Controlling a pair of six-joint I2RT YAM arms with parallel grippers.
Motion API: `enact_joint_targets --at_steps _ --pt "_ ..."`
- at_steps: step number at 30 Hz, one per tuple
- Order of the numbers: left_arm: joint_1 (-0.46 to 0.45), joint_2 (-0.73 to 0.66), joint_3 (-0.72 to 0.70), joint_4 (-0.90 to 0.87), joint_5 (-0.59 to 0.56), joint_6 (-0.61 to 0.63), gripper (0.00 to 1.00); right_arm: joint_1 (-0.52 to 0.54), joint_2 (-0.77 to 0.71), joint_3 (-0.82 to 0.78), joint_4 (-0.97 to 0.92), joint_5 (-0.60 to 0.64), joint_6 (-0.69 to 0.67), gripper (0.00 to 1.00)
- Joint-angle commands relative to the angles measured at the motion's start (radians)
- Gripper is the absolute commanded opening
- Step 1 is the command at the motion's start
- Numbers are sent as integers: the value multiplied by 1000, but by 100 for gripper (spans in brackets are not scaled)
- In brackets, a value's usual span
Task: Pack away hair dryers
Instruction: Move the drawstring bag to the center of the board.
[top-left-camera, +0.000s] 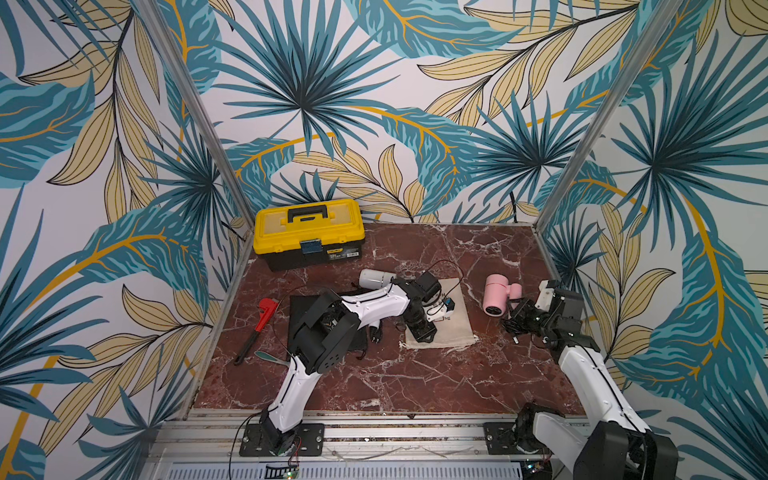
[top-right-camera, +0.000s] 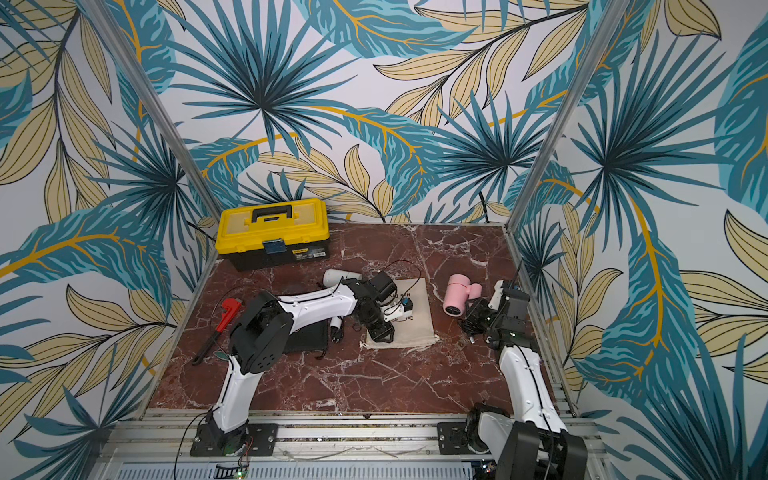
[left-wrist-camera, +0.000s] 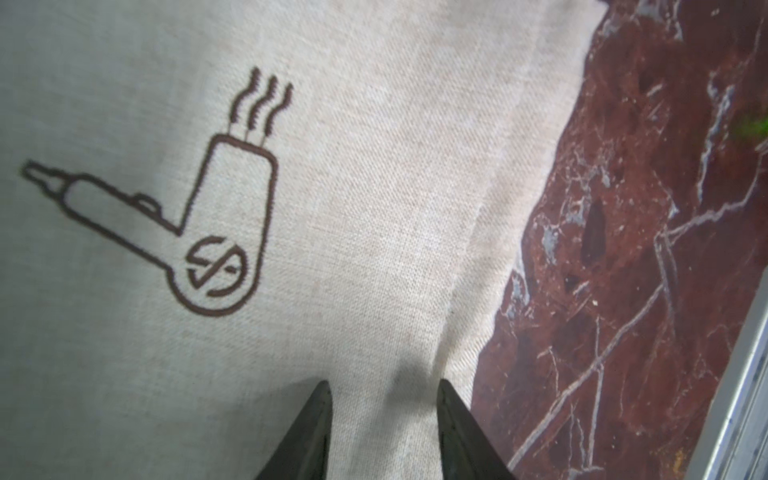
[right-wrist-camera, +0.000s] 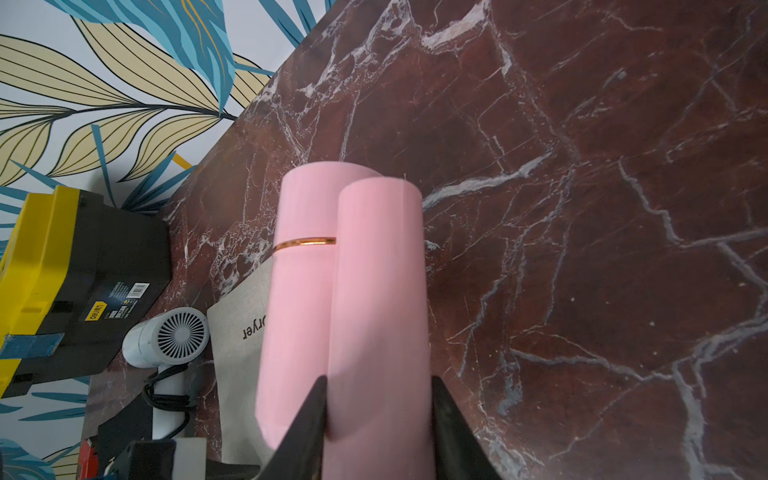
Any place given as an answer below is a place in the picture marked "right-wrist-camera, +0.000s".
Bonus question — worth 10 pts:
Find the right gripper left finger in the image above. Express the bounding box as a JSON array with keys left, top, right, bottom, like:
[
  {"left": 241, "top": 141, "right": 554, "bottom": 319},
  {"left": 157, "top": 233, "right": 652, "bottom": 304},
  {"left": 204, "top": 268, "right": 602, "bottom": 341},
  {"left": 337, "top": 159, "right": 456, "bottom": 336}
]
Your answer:
[{"left": 258, "top": 376, "right": 328, "bottom": 480}]

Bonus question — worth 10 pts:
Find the yellow black toolbox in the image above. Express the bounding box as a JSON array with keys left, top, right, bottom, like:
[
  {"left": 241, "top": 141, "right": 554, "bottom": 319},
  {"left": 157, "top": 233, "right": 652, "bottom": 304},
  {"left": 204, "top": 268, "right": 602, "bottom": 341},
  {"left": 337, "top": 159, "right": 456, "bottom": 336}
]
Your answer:
[{"left": 1, "top": 186, "right": 172, "bottom": 398}]

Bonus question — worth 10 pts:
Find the pink hair dryer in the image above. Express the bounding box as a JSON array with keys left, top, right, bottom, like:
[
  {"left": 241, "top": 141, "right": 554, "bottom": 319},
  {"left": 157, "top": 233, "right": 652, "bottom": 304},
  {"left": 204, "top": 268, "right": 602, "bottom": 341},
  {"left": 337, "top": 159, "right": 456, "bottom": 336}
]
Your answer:
[{"left": 255, "top": 162, "right": 436, "bottom": 479}]

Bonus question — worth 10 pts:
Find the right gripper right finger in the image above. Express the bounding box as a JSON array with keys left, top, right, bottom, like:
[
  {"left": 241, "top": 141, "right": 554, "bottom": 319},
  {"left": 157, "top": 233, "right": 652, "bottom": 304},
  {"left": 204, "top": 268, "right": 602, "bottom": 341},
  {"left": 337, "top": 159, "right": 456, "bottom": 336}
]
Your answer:
[{"left": 431, "top": 376, "right": 501, "bottom": 480}]

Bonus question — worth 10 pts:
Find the white hair dryer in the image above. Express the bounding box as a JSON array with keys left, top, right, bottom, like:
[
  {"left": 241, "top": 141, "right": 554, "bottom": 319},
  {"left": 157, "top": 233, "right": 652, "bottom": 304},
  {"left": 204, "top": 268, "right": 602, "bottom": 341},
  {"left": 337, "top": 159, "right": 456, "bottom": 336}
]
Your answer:
[{"left": 122, "top": 307, "right": 210, "bottom": 440}]

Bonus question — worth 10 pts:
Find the black drawstring bag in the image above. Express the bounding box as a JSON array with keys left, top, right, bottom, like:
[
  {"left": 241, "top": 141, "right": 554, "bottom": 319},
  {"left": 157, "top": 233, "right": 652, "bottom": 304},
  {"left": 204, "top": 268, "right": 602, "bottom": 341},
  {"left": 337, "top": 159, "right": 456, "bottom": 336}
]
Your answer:
[{"left": 95, "top": 394, "right": 153, "bottom": 473}]

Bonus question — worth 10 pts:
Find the beige drawstring bag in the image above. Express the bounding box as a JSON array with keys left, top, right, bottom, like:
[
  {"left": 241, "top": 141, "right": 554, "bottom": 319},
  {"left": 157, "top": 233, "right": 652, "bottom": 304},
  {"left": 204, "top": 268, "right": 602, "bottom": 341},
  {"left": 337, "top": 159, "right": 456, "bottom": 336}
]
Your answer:
[{"left": 207, "top": 259, "right": 274, "bottom": 465}]

